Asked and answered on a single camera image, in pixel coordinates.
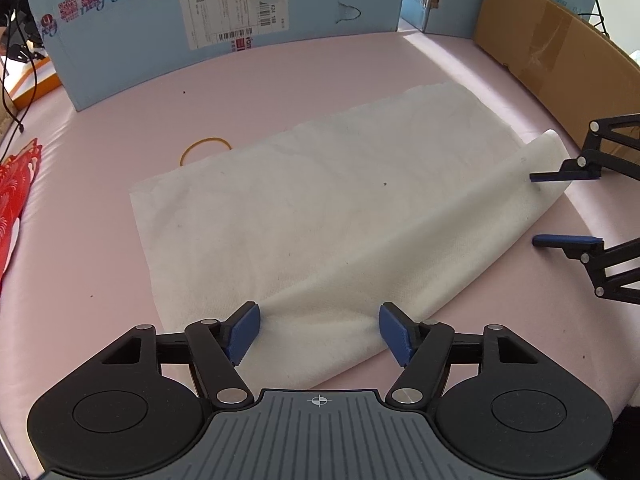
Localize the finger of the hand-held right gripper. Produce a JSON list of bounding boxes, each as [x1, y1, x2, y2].
[[532, 233, 640, 305], [529, 114, 640, 184]]

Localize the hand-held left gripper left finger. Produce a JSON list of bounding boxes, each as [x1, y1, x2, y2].
[[100, 301, 262, 409]]

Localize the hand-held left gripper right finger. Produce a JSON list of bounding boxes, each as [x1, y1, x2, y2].
[[378, 302, 544, 407]]

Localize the white non-woven shopping bag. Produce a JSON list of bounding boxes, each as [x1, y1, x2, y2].
[[129, 80, 571, 390]]

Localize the brown cardboard box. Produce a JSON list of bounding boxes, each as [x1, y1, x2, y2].
[[472, 0, 640, 161]]

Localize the yellow rubber band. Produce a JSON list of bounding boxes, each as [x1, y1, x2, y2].
[[179, 137, 234, 167]]

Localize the pile of red floral paper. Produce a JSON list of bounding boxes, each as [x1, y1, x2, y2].
[[0, 138, 43, 283]]

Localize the large blue cardboard box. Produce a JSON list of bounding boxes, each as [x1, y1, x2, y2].
[[20, 0, 408, 112]]

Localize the orange and white box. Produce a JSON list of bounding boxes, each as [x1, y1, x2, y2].
[[7, 55, 63, 111]]

